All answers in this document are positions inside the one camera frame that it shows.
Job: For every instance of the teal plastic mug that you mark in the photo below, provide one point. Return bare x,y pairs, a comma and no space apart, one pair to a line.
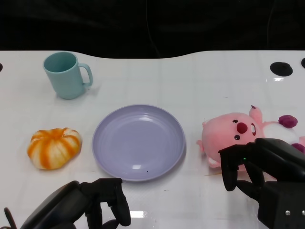
65,76

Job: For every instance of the lavender plastic plate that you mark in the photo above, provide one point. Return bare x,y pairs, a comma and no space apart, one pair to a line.
139,142

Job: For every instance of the orange striped pumpkin toy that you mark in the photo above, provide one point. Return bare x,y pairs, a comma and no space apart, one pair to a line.
53,148

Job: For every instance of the black round table grommet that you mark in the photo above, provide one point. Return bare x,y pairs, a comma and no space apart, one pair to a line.
281,68

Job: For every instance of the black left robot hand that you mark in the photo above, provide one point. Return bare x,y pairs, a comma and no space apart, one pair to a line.
71,205

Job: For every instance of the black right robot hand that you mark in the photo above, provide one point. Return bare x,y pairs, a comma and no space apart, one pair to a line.
267,171

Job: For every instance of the pink plush pig doll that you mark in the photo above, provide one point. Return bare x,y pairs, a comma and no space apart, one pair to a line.
226,140

